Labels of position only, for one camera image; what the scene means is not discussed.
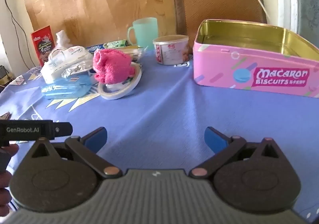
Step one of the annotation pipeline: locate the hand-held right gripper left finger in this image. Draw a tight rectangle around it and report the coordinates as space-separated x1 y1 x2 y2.
31 127 122 180

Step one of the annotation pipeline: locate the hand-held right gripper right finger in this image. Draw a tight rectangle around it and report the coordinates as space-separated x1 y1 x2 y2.
190 126 281 180

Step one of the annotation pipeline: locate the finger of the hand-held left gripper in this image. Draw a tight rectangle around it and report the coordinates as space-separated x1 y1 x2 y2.
52 122 73 138

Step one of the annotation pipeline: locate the pink fluffy towel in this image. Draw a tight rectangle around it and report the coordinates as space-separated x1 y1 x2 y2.
93 49 136 84

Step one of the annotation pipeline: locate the pink biscuit tin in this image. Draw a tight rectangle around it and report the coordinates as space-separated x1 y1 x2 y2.
192 19 319 98

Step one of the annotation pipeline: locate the person's left hand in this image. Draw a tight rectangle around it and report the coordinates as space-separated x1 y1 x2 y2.
0 144 20 215

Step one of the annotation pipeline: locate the blue plastic packet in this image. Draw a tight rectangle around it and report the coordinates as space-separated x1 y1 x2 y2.
41 75 93 100

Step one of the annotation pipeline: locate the white tape roll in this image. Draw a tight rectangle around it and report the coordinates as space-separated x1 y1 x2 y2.
98 62 143 100

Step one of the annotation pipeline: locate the silver foil packet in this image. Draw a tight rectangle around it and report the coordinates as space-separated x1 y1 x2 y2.
61 63 89 78

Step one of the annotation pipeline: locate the blue printed tablecloth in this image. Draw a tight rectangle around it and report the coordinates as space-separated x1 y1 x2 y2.
0 48 319 223

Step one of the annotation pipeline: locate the white plastic packet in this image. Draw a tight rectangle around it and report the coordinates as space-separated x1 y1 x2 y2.
40 45 95 84

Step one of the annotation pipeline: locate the red printed box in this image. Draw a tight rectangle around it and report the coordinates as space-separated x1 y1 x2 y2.
31 25 56 67

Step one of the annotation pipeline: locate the white crumpled tissue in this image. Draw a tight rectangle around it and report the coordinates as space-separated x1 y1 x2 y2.
55 30 73 48

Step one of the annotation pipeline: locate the green and blue flat box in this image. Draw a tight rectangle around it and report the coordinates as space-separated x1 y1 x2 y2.
85 39 128 53

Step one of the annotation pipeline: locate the white plastic tub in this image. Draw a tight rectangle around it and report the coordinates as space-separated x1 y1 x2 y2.
153 35 190 66

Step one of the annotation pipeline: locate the green plastic cup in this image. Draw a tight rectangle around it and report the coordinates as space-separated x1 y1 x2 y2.
127 17 159 48

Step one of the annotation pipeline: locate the wooden board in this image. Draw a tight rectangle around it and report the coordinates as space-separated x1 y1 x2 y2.
24 0 185 48

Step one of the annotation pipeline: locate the thin black cable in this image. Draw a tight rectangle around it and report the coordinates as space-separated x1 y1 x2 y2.
0 0 34 68

